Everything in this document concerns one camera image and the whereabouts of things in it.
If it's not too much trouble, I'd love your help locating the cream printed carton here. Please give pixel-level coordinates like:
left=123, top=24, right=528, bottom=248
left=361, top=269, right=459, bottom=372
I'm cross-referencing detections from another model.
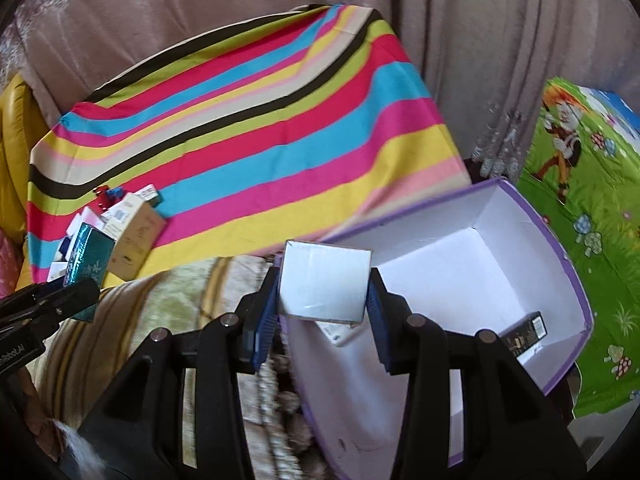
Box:
left=103, top=193, right=166, bottom=281

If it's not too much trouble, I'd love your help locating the yellow leather sofa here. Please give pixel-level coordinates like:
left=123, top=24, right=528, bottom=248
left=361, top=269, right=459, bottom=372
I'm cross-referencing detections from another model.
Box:
left=0, top=74, right=49, bottom=244

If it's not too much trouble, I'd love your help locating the beige lace curtain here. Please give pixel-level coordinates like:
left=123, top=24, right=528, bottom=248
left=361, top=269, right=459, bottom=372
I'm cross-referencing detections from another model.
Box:
left=1, top=0, right=639, bottom=169

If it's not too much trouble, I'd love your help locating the plain white cube box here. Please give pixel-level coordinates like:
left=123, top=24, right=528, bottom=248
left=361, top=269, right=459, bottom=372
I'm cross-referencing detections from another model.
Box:
left=279, top=240, right=372, bottom=325

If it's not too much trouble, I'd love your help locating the green cartoon bedsheet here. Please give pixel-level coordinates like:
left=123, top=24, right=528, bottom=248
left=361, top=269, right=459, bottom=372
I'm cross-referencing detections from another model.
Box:
left=518, top=77, right=639, bottom=416

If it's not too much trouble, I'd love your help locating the black gold slim box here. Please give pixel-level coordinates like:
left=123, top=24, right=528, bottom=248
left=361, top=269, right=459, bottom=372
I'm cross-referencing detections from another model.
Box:
left=500, top=311, right=548, bottom=356

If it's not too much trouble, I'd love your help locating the purple white cardboard box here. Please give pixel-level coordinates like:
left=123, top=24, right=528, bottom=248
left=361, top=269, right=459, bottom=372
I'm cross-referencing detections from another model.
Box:
left=283, top=180, right=593, bottom=479

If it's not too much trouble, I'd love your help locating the rainbow striped cloth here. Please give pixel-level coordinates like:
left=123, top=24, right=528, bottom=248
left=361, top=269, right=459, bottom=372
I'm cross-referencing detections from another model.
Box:
left=27, top=4, right=470, bottom=281

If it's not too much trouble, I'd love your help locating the red toy car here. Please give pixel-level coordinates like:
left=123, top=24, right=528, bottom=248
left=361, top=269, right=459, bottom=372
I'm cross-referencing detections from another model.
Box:
left=93, top=185, right=114, bottom=212

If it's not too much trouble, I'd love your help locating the teal glitter box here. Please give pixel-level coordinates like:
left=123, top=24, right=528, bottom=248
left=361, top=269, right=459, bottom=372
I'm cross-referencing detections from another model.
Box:
left=63, top=222, right=115, bottom=323

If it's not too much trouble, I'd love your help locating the blue toy piece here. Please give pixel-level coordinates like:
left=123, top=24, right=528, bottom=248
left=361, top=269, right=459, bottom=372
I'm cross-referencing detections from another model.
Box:
left=107, top=186, right=125, bottom=202

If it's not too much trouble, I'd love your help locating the pink patterned cushion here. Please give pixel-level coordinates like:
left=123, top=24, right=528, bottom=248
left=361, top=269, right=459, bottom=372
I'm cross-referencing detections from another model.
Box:
left=0, top=230, right=23, bottom=299

